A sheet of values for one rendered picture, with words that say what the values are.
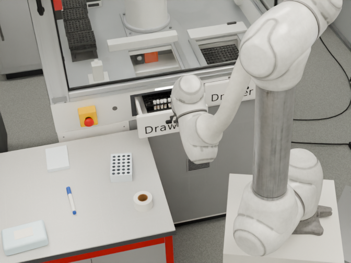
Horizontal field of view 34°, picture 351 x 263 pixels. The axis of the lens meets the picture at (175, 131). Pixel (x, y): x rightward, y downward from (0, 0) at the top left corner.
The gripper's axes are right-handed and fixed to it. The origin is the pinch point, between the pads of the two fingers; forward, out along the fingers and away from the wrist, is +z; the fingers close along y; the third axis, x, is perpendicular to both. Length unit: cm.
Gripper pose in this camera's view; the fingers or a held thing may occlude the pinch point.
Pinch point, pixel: (176, 120)
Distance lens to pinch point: 221.0
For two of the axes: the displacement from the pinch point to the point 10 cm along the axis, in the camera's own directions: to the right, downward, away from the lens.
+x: -9.7, 1.7, -1.5
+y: -2.1, -9.5, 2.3
